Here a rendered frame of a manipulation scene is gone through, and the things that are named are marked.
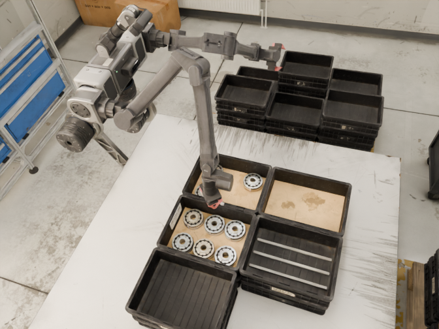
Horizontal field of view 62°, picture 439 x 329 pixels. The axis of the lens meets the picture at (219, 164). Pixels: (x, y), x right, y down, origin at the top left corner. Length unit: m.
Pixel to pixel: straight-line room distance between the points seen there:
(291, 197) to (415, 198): 1.42
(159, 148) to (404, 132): 2.17
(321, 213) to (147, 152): 1.14
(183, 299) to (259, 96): 1.76
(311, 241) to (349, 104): 1.41
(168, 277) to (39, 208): 1.80
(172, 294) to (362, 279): 0.90
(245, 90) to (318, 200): 1.36
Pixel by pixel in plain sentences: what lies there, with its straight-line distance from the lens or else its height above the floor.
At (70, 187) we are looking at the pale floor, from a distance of 3.34.
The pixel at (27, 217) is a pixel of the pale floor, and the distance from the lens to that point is 3.34.
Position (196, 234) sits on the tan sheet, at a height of 0.83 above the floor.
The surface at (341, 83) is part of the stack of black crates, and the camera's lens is 3.31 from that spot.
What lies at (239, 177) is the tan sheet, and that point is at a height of 0.83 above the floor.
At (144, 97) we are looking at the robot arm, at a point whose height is 1.54.
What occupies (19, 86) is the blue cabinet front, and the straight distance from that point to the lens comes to 3.37.
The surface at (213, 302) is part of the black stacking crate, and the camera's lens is 1.71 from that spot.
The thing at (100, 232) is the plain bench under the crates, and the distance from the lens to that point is 2.14.
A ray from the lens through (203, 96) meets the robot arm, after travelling 1.33.
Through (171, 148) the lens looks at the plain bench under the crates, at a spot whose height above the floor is 0.70.
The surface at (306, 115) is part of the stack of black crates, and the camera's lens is 2.97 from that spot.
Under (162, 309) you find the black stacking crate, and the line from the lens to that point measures 1.73.
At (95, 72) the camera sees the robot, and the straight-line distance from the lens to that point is 1.65.
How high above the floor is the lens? 2.45
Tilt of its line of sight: 52 degrees down
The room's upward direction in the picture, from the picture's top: 7 degrees counter-clockwise
